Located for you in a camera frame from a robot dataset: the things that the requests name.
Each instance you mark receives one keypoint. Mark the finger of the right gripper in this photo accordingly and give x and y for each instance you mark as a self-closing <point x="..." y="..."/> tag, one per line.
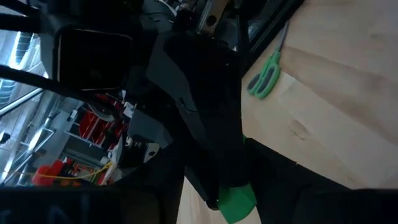
<point x="211" y="109"/>

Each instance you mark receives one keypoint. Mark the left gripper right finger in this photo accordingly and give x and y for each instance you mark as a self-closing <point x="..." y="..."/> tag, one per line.
<point x="311" y="205"/>

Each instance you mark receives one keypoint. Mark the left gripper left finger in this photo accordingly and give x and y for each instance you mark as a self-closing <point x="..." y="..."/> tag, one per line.
<point x="77" y="208"/>

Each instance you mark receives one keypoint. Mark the green eraser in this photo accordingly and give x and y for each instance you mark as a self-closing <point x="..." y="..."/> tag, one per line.
<point x="236" y="203"/>

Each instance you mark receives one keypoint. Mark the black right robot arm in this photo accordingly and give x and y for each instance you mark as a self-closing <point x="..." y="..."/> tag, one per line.
<point x="93" y="59"/>

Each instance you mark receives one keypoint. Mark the shelf with red bins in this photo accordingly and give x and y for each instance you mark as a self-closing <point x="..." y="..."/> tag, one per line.
<point x="90" y="127"/>

